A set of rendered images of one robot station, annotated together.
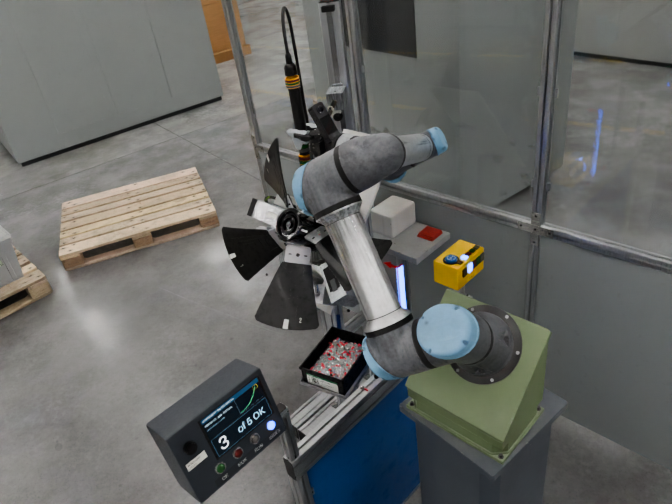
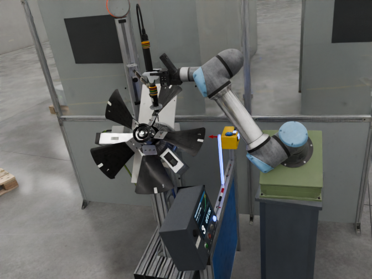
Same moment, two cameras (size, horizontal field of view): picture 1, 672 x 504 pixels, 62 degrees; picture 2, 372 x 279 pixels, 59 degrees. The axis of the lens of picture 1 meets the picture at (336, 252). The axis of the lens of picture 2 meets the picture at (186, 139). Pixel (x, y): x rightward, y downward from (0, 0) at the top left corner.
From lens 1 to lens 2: 82 cm
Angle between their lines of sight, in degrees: 27
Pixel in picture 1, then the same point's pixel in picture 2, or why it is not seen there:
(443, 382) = (279, 173)
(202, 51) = not seen: outside the picture
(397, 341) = (271, 146)
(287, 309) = (154, 181)
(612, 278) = not seen: hidden behind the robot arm
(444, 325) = (293, 130)
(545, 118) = (247, 61)
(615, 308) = not seen: hidden behind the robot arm
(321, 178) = (215, 71)
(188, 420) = (189, 217)
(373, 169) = (239, 62)
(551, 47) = (246, 26)
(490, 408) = (309, 175)
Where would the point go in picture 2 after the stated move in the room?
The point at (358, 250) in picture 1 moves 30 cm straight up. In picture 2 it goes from (239, 106) to (236, 32)
